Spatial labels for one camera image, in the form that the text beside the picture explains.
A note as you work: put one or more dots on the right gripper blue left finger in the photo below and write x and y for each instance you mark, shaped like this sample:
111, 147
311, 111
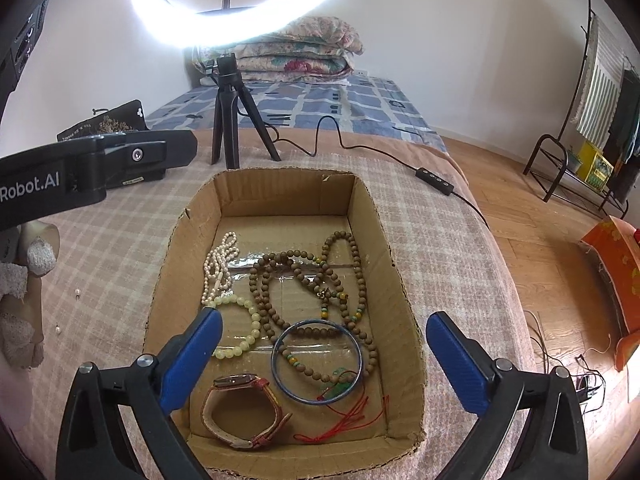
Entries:
183, 359

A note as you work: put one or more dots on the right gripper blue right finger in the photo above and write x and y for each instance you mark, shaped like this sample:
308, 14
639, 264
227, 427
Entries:
466, 364

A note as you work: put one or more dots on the red strap wristwatch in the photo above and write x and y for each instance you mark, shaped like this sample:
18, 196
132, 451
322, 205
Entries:
242, 411

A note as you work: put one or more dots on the blue bangle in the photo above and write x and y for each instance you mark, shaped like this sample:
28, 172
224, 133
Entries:
317, 362

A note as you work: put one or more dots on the green jade red cord pendant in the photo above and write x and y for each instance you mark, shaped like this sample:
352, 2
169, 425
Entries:
342, 410

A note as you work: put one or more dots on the gloved left hand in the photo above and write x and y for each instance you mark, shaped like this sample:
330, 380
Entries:
28, 253

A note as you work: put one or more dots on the black snack bag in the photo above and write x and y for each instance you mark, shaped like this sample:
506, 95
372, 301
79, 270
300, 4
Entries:
127, 117

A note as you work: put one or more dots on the pink plaid blanket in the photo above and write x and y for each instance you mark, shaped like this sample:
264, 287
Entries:
112, 252

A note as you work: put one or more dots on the brown cardboard box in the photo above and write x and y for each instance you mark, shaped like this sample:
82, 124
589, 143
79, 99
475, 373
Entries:
311, 245

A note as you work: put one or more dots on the black tripod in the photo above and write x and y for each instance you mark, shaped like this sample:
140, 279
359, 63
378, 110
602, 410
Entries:
231, 92

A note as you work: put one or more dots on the black clothes rack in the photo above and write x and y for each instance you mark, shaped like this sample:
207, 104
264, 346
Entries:
553, 163

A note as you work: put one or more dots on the yellow green box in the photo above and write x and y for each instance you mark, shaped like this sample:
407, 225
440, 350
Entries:
594, 169

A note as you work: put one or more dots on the dark hanging clothes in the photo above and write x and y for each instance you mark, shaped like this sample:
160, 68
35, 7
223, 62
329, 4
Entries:
622, 147

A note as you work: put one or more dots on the folded floral quilt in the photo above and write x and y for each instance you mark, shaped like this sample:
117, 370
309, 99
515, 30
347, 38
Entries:
311, 49

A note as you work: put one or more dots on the blue patterned bed sheet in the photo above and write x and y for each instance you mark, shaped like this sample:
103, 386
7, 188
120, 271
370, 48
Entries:
360, 104

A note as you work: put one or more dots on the striped hanging towel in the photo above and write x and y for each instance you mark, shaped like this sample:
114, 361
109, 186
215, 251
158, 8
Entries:
600, 84

